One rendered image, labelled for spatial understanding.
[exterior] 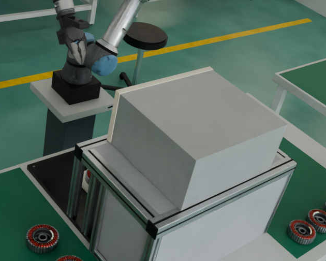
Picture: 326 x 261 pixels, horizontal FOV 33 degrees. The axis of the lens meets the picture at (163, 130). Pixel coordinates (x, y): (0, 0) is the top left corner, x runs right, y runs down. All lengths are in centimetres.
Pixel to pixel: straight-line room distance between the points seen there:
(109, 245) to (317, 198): 107
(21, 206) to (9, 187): 11
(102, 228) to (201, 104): 54
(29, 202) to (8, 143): 151
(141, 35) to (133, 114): 221
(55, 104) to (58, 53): 202
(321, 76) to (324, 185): 113
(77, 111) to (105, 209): 91
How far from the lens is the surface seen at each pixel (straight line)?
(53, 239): 197
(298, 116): 464
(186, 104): 178
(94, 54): 252
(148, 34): 395
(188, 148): 159
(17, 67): 441
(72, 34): 217
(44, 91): 276
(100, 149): 183
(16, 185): 221
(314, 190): 260
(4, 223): 206
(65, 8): 218
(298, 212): 244
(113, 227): 183
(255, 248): 219
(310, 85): 347
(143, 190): 171
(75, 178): 194
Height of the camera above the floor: 224
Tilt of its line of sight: 35 degrees down
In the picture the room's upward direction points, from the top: 14 degrees clockwise
